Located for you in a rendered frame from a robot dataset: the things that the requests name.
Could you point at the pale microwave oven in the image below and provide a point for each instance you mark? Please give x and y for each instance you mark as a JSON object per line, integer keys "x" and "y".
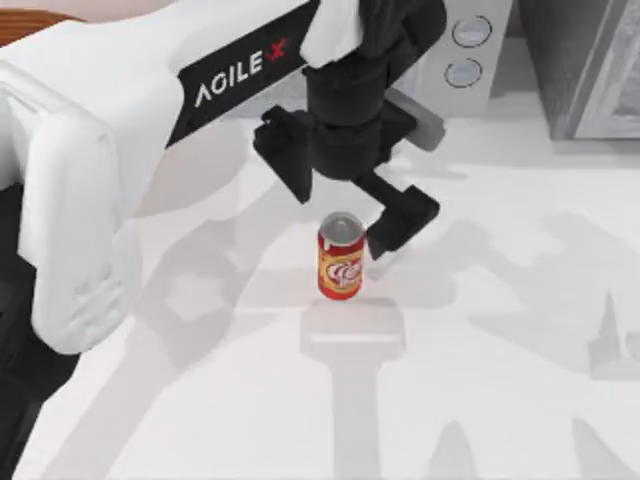
{"x": 480, "y": 55}

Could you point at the round grey microwave knob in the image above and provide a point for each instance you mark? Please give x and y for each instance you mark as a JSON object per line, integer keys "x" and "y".
{"x": 472, "y": 29}
{"x": 463, "y": 73}

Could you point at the red and white can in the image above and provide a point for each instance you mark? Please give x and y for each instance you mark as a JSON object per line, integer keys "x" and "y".
{"x": 341, "y": 262}

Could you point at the brown wooden cupboard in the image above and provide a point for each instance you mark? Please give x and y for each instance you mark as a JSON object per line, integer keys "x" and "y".
{"x": 35, "y": 14}

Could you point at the grey cabinet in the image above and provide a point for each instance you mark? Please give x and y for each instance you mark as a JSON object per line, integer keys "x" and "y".
{"x": 590, "y": 65}

